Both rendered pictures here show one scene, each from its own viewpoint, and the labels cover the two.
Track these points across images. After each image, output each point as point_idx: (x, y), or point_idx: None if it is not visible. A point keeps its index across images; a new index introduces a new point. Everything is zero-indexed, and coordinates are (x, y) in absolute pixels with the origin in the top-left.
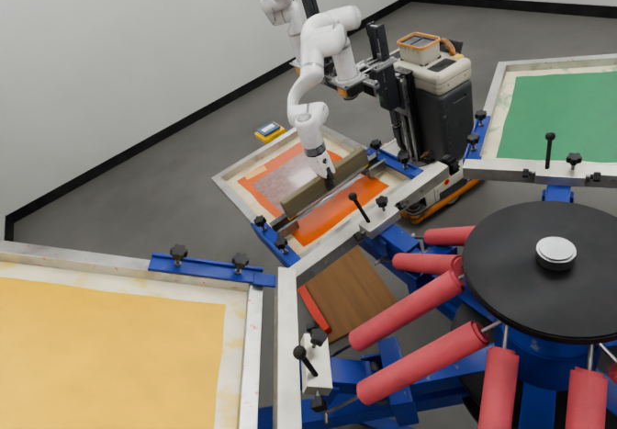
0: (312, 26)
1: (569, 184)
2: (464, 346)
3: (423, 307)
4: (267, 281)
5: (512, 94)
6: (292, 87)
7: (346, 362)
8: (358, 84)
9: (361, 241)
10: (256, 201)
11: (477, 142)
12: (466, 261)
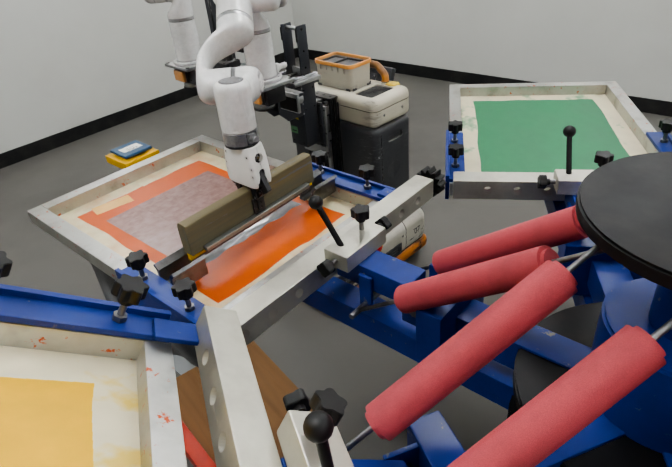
0: None
1: None
2: (632, 369)
3: (514, 328)
4: (183, 333)
5: (476, 116)
6: (205, 42)
7: (368, 465)
8: (278, 89)
9: (324, 282)
10: (118, 243)
11: (463, 154)
12: (599, 224)
